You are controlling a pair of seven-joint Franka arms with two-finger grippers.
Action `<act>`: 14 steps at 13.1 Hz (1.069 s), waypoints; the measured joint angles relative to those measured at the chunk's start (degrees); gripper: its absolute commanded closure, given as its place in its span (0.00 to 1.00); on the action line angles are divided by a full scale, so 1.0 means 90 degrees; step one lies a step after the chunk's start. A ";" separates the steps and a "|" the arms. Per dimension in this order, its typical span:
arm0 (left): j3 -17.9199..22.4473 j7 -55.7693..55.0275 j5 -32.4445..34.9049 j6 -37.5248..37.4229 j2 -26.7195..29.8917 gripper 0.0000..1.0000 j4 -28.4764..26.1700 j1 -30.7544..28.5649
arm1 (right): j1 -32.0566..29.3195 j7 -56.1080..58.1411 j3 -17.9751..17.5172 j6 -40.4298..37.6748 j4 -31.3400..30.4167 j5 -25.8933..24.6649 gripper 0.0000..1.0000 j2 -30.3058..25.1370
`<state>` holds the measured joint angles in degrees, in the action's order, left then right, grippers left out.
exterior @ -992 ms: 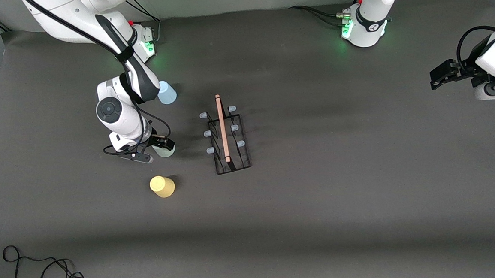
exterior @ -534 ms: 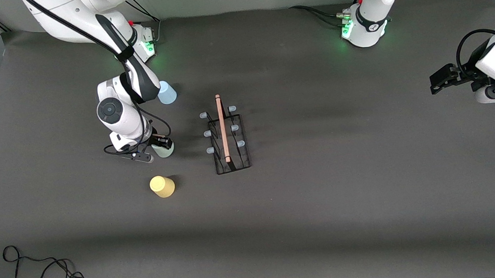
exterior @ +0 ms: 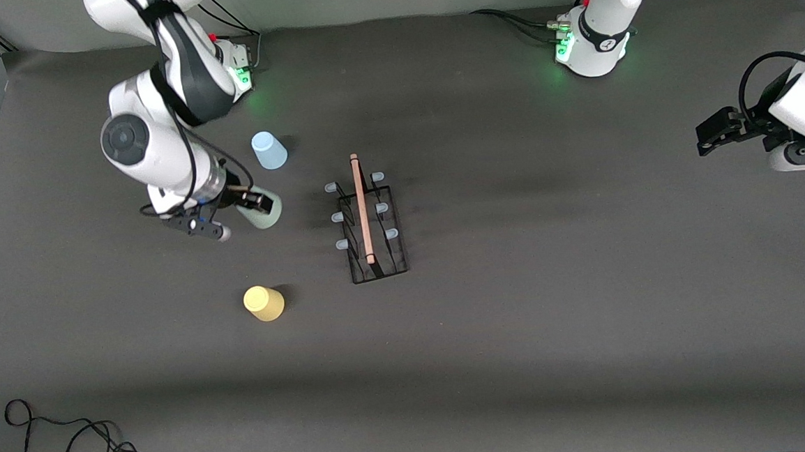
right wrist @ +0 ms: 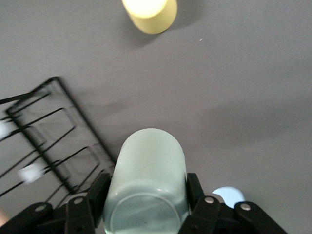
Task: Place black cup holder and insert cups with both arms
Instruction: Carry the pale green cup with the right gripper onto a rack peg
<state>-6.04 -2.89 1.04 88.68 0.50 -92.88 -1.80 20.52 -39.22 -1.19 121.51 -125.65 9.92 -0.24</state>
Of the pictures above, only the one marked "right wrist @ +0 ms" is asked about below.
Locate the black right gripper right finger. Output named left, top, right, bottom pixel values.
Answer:
left=179, top=172, right=288, bottom=234

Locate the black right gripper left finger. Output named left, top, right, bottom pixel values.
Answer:
left=0, top=172, right=112, bottom=234

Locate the pale green plastic cup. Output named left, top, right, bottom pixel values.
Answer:
left=102, top=128, right=190, bottom=234

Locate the black wire cup holder rack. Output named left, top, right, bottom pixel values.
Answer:
left=0, top=76, right=117, bottom=203

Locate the yellow plastic cup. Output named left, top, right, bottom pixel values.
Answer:
left=121, top=0, right=178, bottom=34

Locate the light blue plastic cup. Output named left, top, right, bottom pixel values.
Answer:
left=211, top=186, right=245, bottom=208

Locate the dark grey table cloth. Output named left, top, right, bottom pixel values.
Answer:
left=0, top=0, right=312, bottom=234

